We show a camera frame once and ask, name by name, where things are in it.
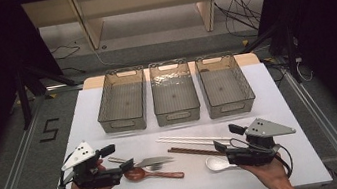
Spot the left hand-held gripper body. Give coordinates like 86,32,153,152
57,135,125,189

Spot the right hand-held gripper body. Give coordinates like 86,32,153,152
220,111,302,171

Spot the brown wooden spoon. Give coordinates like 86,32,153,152
122,160,186,188

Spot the white ceramic spoon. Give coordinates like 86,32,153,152
203,152,241,174

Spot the white chopstick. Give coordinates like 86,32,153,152
155,129,222,155
159,125,236,151

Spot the brown wooden chopstick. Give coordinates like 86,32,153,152
167,141,226,165
169,138,230,163

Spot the steel table knife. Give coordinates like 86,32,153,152
107,147,176,173

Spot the steel fork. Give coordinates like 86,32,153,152
143,162,166,174

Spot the grey translucent plastic bin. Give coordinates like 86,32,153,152
89,64,154,137
147,55,204,129
193,49,259,122

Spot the person's right hand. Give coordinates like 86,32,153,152
238,152,295,189

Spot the black metal stand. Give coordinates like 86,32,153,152
236,14,304,93
11,54,85,132

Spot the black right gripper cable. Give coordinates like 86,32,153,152
273,141,296,181

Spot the white floor cable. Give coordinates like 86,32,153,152
92,44,128,72

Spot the thin black floor cable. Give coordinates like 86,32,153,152
49,41,87,79

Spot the bundle of black floor cables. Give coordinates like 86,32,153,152
213,0,271,43

